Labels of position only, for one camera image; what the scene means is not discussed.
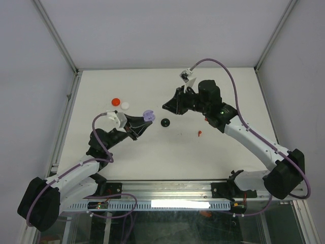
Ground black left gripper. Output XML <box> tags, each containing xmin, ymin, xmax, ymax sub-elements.
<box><xmin>104</xmin><ymin>114</ymin><xmax>152</xmax><ymax>150</ymax></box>

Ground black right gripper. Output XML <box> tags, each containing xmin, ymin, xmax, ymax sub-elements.
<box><xmin>162</xmin><ymin>85</ymin><xmax>209</xmax><ymax>115</ymax></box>

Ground white round charging case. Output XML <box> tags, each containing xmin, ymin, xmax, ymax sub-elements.
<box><xmin>121</xmin><ymin>102</ymin><xmax>129</xmax><ymax>110</ymax></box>

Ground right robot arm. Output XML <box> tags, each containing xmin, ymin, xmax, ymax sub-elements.
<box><xmin>162</xmin><ymin>80</ymin><xmax>305</xmax><ymax>199</ymax></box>

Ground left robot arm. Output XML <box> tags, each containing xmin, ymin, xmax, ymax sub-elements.
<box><xmin>17</xmin><ymin>111</ymin><xmax>154</xmax><ymax>232</ymax></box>

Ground orange round charging case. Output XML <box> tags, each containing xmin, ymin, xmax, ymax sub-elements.
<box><xmin>111</xmin><ymin>98</ymin><xmax>121</xmax><ymax>107</ymax></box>

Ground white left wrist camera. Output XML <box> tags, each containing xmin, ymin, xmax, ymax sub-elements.
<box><xmin>106</xmin><ymin>111</ymin><xmax>127</xmax><ymax>133</ymax></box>

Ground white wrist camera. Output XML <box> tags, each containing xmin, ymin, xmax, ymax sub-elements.
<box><xmin>180</xmin><ymin>68</ymin><xmax>197</xmax><ymax>93</ymax></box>
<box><xmin>106</xmin><ymin>111</ymin><xmax>127</xmax><ymax>133</ymax></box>

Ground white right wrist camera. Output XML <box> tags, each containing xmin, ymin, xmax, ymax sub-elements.
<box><xmin>180</xmin><ymin>68</ymin><xmax>197</xmax><ymax>93</ymax></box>

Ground aluminium mounting rail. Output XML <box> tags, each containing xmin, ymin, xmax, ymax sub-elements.
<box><xmin>106</xmin><ymin>180</ymin><xmax>305</xmax><ymax>201</ymax></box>

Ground aluminium frame post left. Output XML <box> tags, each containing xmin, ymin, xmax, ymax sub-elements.
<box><xmin>30</xmin><ymin>0</ymin><xmax>78</xmax><ymax>74</ymax></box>

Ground aluminium frame post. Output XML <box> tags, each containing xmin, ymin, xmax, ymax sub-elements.
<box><xmin>255</xmin><ymin>0</ymin><xmax>299</xmax><ymax>73</ymax></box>
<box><xmin>30</xmin><ymin>0</ymin><xmax>78</xmax><ymax>74</ymax></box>

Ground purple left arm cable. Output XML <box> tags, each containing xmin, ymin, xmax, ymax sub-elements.
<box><xmin>26</xmin><ymin>113</ymin><xmax>138</xmax><ymax>244</ymax></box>

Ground white slotted cable duct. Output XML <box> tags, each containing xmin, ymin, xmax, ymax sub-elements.
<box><xmin>65</xmin><ymin>200</ymin><xmax>231</xmax><ymax>212</ymax></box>

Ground aluminium frame post right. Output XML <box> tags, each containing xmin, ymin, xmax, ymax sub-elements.
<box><xmin>255</xmin><ymin>0</ymin><xmax>299</xmax><ymax>73</ymax></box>

